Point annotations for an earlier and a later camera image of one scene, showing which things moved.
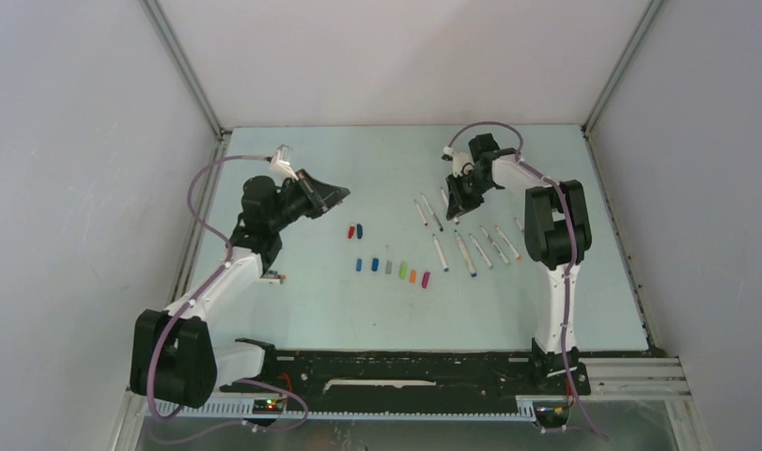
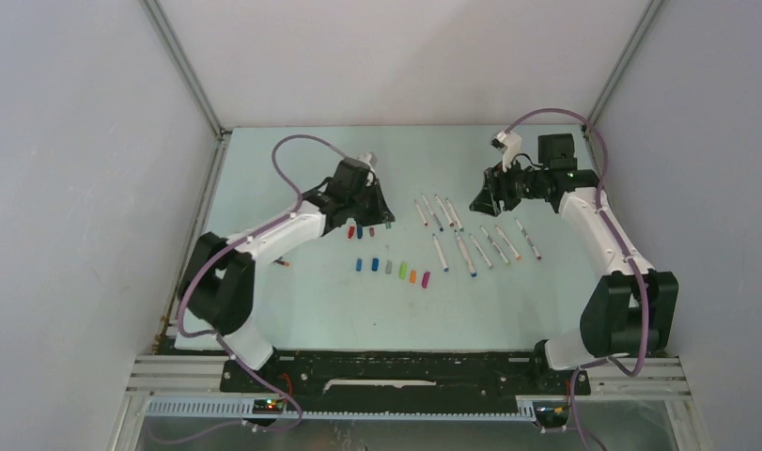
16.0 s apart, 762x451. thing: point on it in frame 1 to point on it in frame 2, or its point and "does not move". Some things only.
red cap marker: (426, 223) does not move
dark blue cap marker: (441, 228) does not move
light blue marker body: (440, 254) does not move
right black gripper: (459, 204) to (495, 183)
